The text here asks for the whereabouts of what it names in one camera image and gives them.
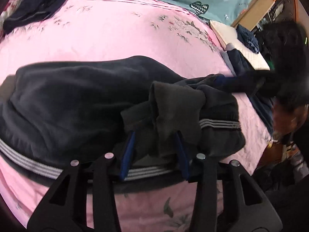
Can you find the wooden headboard board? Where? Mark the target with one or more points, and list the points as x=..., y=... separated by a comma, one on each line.
x=251, y=16

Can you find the red floral rolled quilt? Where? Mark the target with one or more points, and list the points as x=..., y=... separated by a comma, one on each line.
x=9, y=9

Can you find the person in green shirt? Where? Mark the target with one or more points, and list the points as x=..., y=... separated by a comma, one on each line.
x=283, y=44

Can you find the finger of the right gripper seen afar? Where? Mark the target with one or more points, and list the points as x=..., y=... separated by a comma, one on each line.
x=258, y=82

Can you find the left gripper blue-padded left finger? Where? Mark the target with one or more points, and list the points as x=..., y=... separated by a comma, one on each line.
x=63, y=208

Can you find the pink floral bed sheet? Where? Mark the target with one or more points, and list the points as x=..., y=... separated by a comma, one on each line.
x=101, y=30

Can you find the black track pants white stripes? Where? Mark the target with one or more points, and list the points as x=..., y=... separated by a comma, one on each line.
x=55, y=112

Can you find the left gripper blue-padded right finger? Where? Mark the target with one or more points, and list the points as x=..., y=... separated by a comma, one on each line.
x=227, y=198

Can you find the dark navy flat garment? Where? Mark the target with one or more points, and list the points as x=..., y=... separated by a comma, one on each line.
x=263, y=106

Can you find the folded dark navy garment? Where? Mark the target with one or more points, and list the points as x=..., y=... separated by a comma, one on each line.
x=31, y=11

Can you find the small navy folded cloth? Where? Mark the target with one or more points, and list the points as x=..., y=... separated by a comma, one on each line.
x=247, y=38

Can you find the white quilted pillow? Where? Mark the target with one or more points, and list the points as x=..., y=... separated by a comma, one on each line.
x=228, y=35

